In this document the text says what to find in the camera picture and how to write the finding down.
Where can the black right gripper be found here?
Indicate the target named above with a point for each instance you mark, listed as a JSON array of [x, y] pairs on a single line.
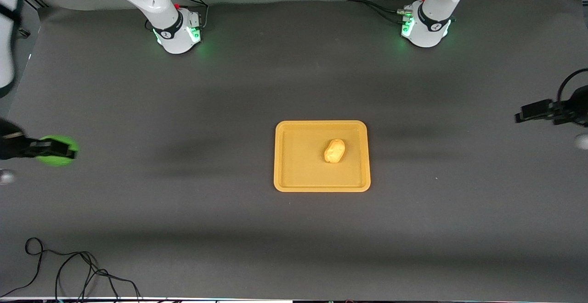
[[10, 147]]

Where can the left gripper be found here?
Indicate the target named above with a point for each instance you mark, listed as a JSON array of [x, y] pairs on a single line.
[[575, 110]]

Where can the green apple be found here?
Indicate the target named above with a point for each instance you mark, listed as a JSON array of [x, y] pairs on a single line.
[[57, 161]]

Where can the yellow potato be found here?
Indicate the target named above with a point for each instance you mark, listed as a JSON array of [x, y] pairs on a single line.
[[335, 151]]

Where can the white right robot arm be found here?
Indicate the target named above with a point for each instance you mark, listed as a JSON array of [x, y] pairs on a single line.
[[151, 0]]

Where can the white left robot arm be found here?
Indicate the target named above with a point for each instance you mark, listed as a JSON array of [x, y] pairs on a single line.
[[434, 14]]

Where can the yellow plastic tray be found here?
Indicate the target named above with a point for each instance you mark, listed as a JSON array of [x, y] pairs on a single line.
[[298, 165]]

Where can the dark grey table cover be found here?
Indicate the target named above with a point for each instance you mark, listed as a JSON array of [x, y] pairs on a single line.
[[229, 87]]

